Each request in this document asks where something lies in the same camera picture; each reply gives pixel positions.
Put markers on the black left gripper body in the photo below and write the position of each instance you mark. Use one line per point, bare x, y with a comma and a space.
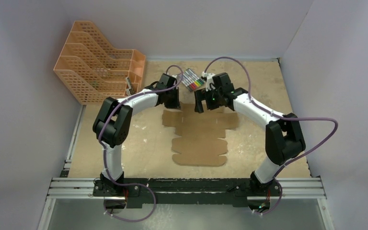
172, 100

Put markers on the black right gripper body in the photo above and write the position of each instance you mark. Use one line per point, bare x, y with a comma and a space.
205, 99

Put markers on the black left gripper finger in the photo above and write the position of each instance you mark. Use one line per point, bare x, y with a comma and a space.
170, 99
177, 104

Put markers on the brown cardboard box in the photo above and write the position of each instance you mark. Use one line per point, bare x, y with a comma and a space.
201, 136

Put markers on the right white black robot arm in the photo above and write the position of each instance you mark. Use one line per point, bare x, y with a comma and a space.
283, 135

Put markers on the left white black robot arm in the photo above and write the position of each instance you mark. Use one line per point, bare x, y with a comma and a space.
113, 122

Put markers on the pack of coloured markers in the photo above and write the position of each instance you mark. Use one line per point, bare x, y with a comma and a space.
191, 80

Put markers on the orange plastic file rack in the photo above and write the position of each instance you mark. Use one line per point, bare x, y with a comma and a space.
93, 69

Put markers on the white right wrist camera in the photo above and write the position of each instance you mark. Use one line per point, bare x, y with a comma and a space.
208, 79

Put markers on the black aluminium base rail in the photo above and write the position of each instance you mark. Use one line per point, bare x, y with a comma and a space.
236, 192

